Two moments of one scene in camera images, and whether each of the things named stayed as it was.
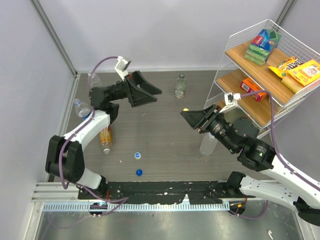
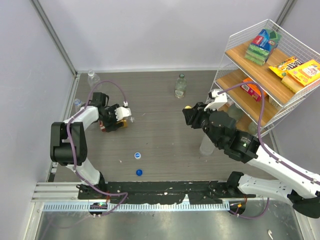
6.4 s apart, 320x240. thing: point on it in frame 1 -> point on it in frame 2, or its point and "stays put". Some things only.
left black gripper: x=136 y=98 -> x=110 y=126
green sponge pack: x=262 y=44 stays put
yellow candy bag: x=281 y=69 stays put
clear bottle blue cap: x=208 y=143 stays put
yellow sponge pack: x=302 y=75 stays put
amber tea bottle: x=106 y=140 -> x=122 y=124
